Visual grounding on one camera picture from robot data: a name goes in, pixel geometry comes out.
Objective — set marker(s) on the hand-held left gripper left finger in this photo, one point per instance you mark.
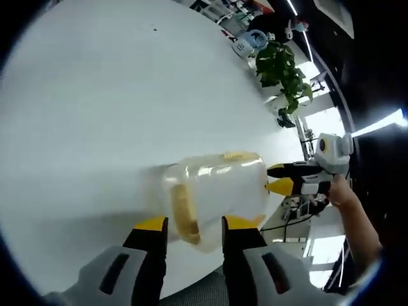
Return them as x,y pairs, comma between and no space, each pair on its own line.
150,252

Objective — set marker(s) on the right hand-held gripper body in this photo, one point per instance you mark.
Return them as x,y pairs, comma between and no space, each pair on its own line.
334,156

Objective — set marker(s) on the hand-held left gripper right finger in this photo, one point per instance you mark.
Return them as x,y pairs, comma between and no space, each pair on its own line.
242,255

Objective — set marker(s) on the clear box with yellow plastic buckle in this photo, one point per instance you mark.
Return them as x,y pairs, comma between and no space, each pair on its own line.
226,191

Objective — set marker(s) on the person's right hand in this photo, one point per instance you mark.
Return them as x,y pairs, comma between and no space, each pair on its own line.
340,191

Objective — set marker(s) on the black plant pot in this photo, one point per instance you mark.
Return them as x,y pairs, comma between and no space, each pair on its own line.
285,118

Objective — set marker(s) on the long ceiling light strip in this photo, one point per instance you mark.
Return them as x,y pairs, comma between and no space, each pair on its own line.
377,122

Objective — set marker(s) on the grey mesh office chair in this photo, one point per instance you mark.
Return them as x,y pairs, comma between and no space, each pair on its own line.
194,290

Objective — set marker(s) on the green potted plant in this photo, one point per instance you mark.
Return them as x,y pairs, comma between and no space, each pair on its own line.
280,67

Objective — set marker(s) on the white and blue jug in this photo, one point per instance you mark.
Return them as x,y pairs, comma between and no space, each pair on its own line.
250,43

